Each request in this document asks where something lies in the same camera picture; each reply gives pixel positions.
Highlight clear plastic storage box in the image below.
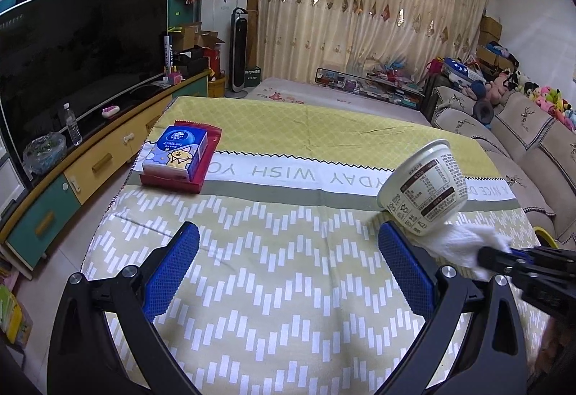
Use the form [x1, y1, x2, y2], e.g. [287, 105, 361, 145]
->
[315, 67, 357, 90]

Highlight black yellow-rim trash bin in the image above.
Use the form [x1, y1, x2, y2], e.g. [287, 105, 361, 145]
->
[535, 226, 561, 250]

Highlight white instant noodle cup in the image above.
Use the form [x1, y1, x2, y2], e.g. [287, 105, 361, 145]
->
[376, 139, 469, 237]

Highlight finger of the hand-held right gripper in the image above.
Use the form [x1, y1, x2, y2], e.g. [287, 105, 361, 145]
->
[478, 244, 576, 273]
[513, 269, 571, 317]

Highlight grey neck pillow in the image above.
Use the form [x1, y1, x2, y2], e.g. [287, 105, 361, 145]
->
[472, 100, 496, 126]

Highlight clear plastic bag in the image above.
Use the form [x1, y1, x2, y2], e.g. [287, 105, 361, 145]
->
[22, 133, 68, 175]

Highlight small cardboard box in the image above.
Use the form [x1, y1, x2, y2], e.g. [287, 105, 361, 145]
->
[477, 16, 503, 47]

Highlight large cardboard box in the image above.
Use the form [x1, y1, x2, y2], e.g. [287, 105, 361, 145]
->
[476, 45, 516, 72]

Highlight open cardboard box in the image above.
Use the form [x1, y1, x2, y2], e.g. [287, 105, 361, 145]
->
[173, 23, 226, 59]

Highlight white tissue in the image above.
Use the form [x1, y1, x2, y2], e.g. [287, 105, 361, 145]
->
[423, 224, 525, 283]

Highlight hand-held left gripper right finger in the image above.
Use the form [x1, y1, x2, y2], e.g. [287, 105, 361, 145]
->
[378, 221, 529, 395]

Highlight black storage box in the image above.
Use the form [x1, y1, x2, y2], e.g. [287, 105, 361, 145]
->
[173, 46, 210, 76]

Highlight yellow patterned tablecloth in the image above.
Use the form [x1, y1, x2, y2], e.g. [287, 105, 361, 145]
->
[81, 95, 554, 395]

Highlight white printed tube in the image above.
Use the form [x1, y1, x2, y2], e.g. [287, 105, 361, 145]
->
[162, 34, 174, 74]

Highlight blue tissue pack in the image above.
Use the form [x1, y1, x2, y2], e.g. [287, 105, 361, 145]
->
[141, 126, 210, 182]

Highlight beige deer-print sofa covers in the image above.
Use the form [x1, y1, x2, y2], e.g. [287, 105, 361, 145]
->
[429, 84, 576, 216]

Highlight beige fabric sofa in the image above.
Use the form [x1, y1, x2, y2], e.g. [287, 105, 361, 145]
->
[423, 75, 576, 250]

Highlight green yellow television cabinet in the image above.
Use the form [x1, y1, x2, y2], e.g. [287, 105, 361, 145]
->
[0, 71, 213, 275]

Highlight white floral mat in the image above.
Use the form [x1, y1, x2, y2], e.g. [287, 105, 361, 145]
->
[245, 77, 433, 126]

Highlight black tower fan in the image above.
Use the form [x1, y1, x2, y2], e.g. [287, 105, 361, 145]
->
[229, 8, 251, 92]

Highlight pile of books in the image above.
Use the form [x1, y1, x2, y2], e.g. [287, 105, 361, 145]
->
[355, 57, 426, 108]

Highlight pile of plush toys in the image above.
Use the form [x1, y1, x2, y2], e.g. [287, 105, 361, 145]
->
[486, 68, 576, 131]

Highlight clear water bottle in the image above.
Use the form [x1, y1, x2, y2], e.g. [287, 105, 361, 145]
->
[60, 102, 84, 147]

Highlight black flat television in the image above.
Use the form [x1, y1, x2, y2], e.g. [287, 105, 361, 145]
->
[0, 0, 170, 171]

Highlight red flat box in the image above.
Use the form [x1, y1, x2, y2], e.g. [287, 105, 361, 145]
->
[139, 121, 223, 196]

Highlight blue star-print pillow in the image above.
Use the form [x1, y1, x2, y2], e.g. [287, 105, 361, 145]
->
[441, 57, 487, 88]

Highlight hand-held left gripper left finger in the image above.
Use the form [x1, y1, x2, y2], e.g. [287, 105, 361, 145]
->
[47, 221, 201, 395]

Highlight yellow plastic bin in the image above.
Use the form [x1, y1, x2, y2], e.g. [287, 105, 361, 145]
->
[208, 75, 228, 99]

